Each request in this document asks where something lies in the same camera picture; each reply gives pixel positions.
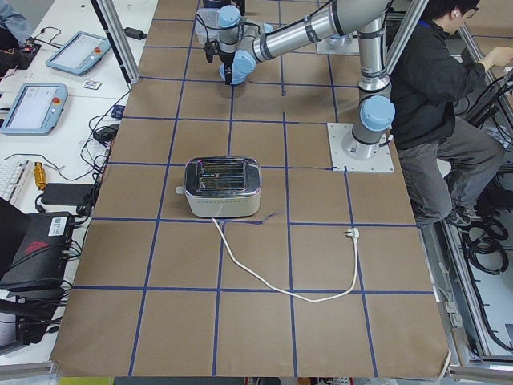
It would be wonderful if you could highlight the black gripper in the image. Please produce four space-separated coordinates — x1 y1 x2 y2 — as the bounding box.
217 39 236 85

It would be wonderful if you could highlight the far blue teach pendant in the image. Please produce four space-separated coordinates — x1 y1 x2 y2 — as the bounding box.
45 31 111 75

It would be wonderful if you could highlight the near blue teach pendant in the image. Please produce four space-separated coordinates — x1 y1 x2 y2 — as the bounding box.
1 83 68 136

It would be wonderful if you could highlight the aluminium frame post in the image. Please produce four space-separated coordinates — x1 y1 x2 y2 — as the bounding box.
90 0 140 85

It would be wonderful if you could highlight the black power brick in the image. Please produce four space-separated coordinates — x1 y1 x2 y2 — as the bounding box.
41 183 93 206

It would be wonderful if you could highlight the black computer box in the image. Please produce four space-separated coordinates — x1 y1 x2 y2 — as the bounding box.
1 209 75 292

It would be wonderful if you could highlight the seated person in black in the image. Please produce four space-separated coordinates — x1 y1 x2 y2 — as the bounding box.
390 1 512 227

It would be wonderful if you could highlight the white toaster power cable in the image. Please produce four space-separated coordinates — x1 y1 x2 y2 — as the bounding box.
211 216 361 303

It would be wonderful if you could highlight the clear plastic container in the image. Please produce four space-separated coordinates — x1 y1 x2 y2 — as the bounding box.
195 8 220 44

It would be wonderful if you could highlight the black power adapter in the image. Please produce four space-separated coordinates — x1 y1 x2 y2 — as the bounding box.
123 26 147 40

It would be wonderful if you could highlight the blue bowl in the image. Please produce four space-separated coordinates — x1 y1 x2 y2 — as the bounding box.
229 62 257 86

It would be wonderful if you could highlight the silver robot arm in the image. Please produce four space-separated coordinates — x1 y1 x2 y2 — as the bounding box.
328 34 357 47
195 1 395 160

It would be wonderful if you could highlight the white keyboard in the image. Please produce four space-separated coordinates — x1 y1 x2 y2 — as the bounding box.
1 159 34 205

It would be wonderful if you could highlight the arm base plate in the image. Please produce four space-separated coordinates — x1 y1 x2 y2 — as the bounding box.
327 123 394 173
316 35 359 55

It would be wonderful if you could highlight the blue teach pendant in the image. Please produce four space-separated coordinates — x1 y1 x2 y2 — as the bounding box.
45 31 111 75
1 83 68 136

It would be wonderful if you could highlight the cream silver toaster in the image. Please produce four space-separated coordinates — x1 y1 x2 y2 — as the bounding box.
176 156 262 218

